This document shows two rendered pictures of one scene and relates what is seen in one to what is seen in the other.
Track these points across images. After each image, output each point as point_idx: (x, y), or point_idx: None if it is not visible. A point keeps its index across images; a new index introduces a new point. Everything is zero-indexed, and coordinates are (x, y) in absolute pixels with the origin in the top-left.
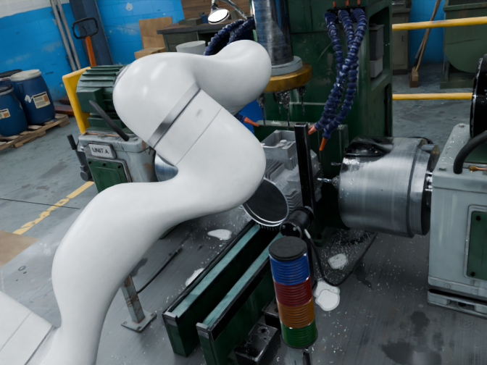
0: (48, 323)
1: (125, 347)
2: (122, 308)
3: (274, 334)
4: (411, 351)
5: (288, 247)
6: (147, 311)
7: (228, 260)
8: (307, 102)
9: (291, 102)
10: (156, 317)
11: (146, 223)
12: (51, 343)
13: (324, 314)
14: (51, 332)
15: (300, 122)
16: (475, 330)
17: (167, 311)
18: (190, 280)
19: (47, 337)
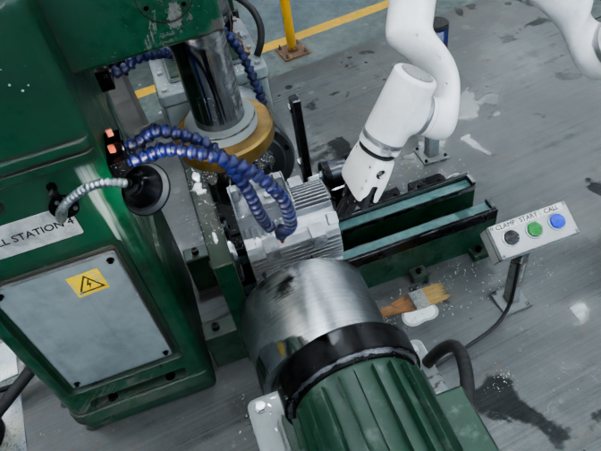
0: (599, 35)
1: (535, 276)
2: (524, 331)
3: (414, 181)
4: (338, 151)
5: (436, 21)
6: (497, 302)
7: (400, 234)
8: (150, 223)
9: (155, 242)
10: (490, 289)
11: None
12: (598, 24)
13: None
14: (598, 29)
15: (199, 212)
16: (292, 141)
17: (491, 205)
18: (429, 313)
19: (600, 25)
